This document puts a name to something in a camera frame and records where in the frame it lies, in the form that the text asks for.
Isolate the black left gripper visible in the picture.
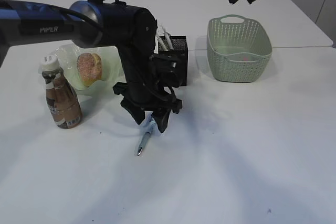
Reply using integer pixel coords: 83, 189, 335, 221
113, 44, 182, 133

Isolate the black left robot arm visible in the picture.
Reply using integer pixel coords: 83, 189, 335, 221
1, 0, 182, 132

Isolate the blue grip white pen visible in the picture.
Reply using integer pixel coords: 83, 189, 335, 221
135, 115, 157, 156

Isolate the green wavy glass plate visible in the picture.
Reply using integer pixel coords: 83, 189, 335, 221
50, 44, 123, 97

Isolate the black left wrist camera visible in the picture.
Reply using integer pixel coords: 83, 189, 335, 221
150, 54, 183, 88

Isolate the black mesh pen holder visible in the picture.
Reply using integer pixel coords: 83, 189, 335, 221
158, 36, 188, 86

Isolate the sugared bread roll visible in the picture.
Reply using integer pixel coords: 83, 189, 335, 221
77, 53, 103, 87

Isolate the beige patterned pen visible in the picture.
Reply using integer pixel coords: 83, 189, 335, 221
156, 34, 168, 51

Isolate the brown coffee drink bottle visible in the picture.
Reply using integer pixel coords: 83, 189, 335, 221
40, 55, 82, 129

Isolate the grey grip patterned pen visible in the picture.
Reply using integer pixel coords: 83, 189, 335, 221
161, 25, 174, 50

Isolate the green plastic woven basket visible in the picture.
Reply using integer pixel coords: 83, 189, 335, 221
206, 15, 272, 83

